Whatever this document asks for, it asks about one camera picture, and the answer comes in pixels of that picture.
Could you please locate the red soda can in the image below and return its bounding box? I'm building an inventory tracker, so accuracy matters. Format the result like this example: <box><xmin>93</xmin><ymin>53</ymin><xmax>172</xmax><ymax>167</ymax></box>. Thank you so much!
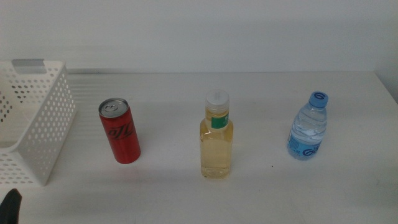
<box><xmin>98</xmin><ymin>98</ymin><xmax>141</xmax><ymax>165</ymax></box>

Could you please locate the yellow tea bottle white cap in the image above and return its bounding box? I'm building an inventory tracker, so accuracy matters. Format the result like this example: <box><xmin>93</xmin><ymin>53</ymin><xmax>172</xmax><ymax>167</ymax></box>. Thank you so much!
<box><xmin>200</xmin><ymin>89</ymin><xmax>234</xmax><ymax>180</ymax></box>

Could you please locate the small water bottle blue cap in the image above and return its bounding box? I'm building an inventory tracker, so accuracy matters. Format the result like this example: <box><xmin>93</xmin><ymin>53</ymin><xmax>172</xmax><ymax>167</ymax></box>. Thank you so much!
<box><xmin>286</xmin><ymin>91</ymin><xmax>330</xmax><ymax>161</ymax></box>

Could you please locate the white perforated plastic basket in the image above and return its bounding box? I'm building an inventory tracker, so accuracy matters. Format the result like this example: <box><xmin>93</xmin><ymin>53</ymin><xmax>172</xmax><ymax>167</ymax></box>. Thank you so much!
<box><xmin>0</xmin><ymin>58</ymin><xmax>77</xmax><ymax>187</ymax></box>

